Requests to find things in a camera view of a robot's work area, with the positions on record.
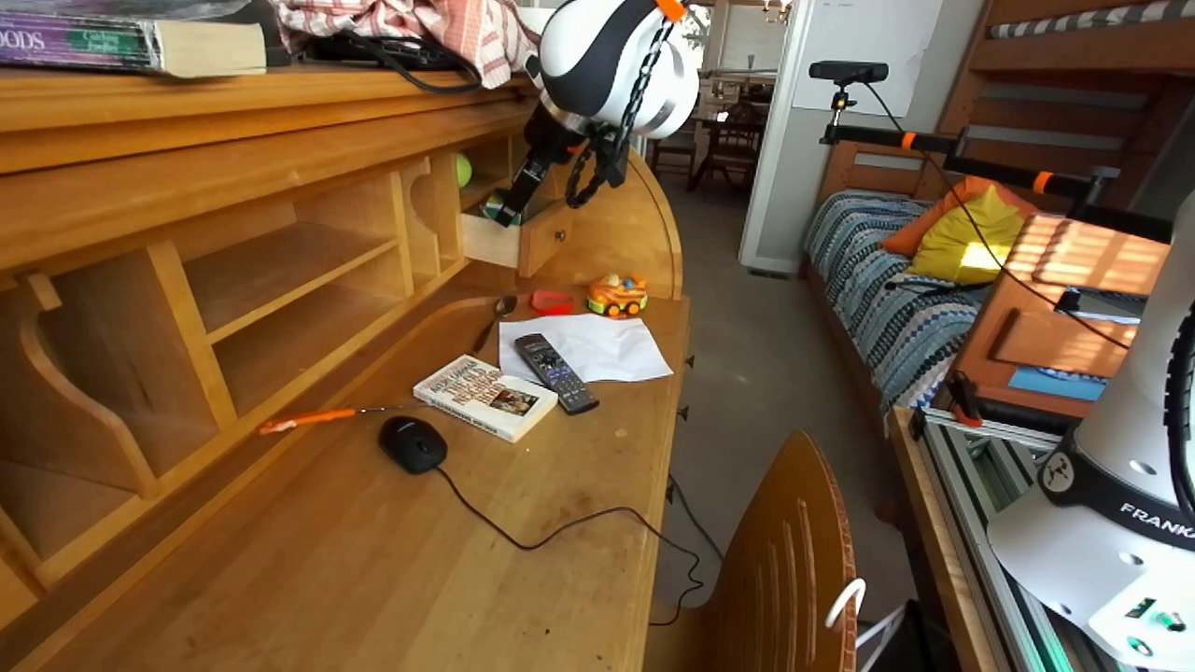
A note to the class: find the striped bed cover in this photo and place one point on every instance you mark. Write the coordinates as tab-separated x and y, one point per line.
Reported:
898	311

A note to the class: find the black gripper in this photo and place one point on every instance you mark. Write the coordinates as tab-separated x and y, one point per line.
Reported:
548	163

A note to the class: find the green tennis ball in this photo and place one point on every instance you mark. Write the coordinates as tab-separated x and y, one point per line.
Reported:
465	168

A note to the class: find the black stereo camera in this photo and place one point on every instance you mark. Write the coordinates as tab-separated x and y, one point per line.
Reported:
848	73

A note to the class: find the orange pencil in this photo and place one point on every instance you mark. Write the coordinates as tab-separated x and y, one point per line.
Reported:
304	419

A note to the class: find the blue flat card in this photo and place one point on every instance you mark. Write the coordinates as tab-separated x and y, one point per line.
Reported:
1056	382

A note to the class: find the wooden roll-top desk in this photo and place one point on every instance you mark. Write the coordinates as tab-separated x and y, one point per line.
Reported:
375	561

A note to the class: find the wooden bunk bed frame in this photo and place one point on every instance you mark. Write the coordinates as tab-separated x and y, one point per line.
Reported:
1070	48

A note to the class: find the yellow pillow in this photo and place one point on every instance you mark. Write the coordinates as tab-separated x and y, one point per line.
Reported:
965	243

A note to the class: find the grey remote control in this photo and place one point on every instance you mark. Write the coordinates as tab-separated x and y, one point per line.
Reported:
555	372

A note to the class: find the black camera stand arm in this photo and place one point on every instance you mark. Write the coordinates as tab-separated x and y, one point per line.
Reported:
957	155

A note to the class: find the white paperback book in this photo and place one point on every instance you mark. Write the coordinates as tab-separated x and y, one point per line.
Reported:
481	397

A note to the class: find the wooden chair back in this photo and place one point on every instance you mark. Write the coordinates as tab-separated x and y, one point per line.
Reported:
780	561

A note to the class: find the aluminium robot cart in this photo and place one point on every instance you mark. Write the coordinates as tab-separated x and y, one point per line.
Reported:
984	523

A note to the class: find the dark wooden chair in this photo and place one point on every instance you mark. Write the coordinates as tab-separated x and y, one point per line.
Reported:
735	131

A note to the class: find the thick purple green book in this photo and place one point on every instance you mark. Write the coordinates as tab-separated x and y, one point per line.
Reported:
126	46

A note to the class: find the black computer mouse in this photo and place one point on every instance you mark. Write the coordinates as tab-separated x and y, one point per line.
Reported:
413	447

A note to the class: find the orange pillow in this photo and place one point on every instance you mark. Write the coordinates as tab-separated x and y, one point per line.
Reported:
917	229

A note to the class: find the white paper sheet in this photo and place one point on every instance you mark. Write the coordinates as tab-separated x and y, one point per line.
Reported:
619	347

